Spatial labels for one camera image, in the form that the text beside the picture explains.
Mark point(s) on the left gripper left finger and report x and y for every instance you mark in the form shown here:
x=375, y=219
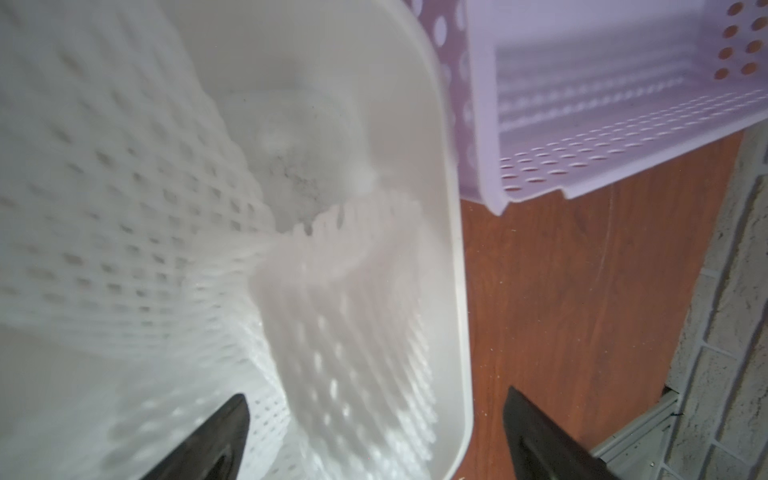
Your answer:
x=214, y=451

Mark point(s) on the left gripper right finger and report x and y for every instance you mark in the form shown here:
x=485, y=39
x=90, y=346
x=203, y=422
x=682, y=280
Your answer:
x=540, y=449

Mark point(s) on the white foam net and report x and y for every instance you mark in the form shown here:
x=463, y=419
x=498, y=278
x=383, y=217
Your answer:
x=120, y=185
x=342, y=311

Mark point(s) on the purple perforated plastic basket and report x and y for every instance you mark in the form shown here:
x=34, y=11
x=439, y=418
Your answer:
x=571, y=96

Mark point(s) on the white plastic tub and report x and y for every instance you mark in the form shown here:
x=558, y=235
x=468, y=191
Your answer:
x=329, y=101

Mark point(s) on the aluminium mounting rail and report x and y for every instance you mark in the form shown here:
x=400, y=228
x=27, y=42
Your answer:
x=636, y=451

